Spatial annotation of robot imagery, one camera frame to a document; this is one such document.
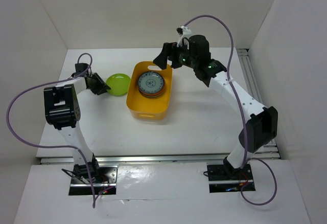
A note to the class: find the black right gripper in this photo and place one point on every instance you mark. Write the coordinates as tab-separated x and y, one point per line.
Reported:
167	51

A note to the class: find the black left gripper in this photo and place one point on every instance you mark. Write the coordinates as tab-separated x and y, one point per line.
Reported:
100	90

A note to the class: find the green plate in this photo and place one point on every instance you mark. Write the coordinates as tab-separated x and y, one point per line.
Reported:
118	83

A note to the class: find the blue floral plate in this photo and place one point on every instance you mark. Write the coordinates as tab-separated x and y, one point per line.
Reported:
150	83

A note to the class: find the orange plate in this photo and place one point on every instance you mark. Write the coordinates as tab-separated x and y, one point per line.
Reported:
163	89
154	94

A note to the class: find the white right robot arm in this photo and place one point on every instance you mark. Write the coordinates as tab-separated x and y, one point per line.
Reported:
259	122

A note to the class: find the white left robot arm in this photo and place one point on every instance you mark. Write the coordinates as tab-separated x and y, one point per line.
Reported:
62	111

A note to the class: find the yellow plastic bin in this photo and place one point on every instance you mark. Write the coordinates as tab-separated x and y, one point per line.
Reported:
146	108

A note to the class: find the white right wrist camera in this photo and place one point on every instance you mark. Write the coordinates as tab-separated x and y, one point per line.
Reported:
184	32

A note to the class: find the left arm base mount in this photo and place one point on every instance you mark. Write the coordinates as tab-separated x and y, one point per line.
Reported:
104	182

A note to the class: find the aluminium rail front edge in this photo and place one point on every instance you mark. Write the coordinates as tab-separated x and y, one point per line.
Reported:
160	158

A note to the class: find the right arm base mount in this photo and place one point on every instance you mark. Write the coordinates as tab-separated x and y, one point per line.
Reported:
219	181

